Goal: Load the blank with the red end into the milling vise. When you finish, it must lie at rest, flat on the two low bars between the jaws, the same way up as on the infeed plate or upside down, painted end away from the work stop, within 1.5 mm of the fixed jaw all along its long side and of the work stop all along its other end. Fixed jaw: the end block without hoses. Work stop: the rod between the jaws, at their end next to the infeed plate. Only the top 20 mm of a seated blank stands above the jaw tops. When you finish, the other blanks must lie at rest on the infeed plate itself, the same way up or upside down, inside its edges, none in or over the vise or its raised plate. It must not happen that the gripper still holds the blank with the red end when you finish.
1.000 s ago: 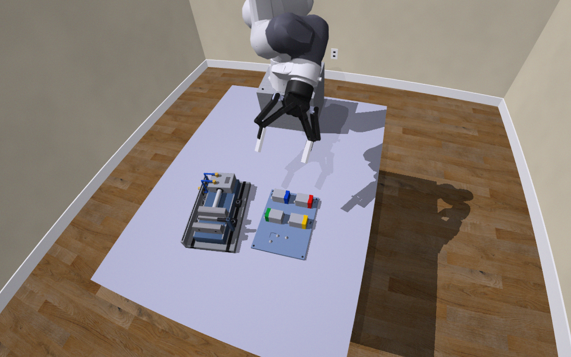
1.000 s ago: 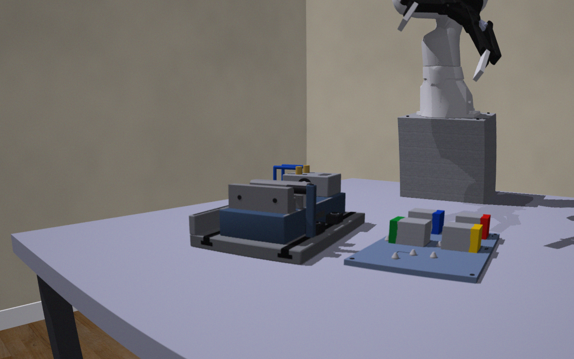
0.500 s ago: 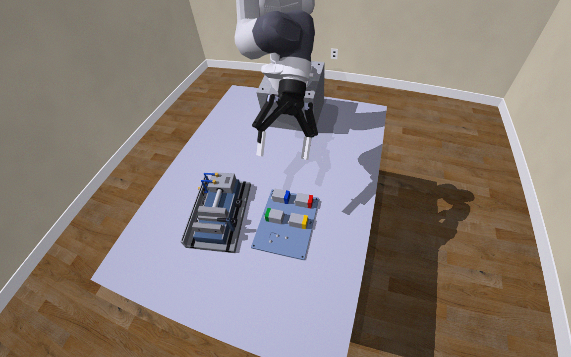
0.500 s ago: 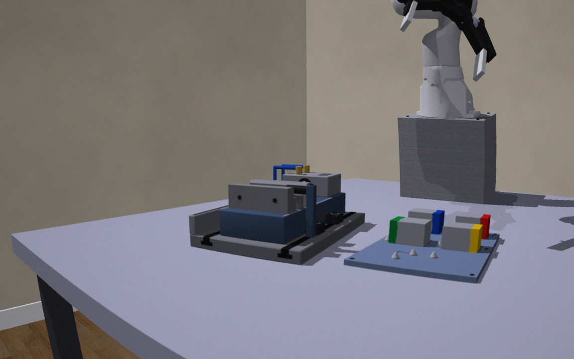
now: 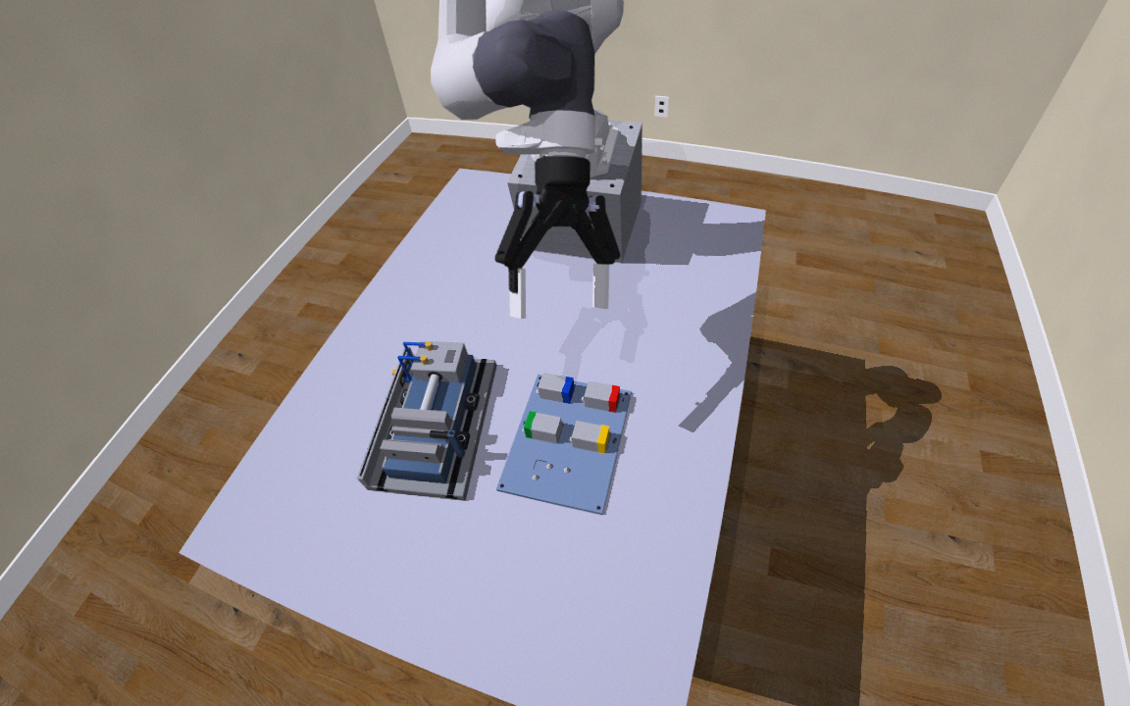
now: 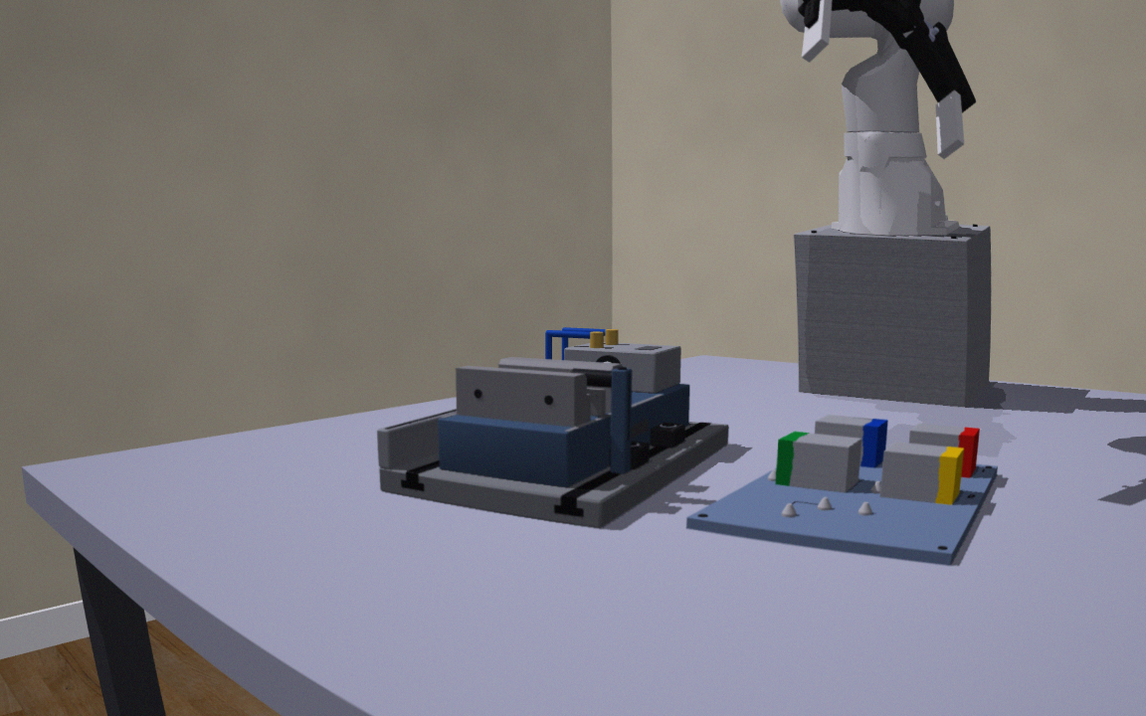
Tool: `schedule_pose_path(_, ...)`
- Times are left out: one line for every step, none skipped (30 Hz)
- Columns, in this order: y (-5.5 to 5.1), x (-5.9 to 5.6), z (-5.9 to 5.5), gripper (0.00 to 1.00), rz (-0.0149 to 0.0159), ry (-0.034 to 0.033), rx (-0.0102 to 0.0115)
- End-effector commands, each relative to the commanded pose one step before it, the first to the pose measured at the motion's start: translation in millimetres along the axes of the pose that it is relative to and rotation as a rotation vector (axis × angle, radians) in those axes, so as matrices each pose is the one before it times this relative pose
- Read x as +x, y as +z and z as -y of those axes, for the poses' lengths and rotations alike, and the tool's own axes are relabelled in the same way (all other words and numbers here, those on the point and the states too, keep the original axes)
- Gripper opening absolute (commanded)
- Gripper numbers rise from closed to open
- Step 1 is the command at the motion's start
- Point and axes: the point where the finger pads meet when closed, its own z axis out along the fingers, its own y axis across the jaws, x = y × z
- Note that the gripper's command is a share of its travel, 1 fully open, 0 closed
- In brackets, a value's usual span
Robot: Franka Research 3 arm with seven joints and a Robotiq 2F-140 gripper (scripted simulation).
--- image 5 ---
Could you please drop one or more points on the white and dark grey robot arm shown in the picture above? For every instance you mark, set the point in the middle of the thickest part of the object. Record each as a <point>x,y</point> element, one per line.
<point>515,61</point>

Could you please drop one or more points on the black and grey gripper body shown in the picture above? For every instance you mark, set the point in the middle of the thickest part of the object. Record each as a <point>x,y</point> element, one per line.
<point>562,178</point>

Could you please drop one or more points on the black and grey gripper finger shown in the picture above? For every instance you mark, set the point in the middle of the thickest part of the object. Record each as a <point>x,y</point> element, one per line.
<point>514,253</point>
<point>593,237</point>

